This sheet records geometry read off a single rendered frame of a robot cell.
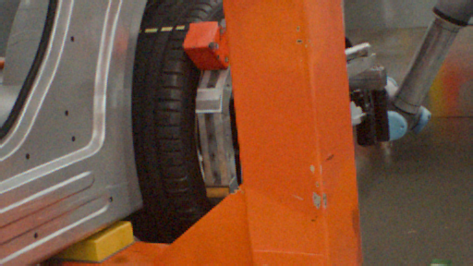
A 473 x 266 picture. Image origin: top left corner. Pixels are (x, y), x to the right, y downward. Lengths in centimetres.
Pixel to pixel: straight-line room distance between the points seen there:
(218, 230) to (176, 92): 41
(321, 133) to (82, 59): 57
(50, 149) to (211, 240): 36
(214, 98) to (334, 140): 46
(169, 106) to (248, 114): 44
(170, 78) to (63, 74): 30
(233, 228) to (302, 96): 31
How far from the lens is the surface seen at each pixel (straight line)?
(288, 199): 172
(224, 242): 184
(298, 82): 166
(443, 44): 252
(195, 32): 213
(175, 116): 212
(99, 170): 199
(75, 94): 197
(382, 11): 478
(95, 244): 200
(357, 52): 234
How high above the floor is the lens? 131
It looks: 14 degrees down
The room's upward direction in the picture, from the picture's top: 7 degrees counter-clockwise
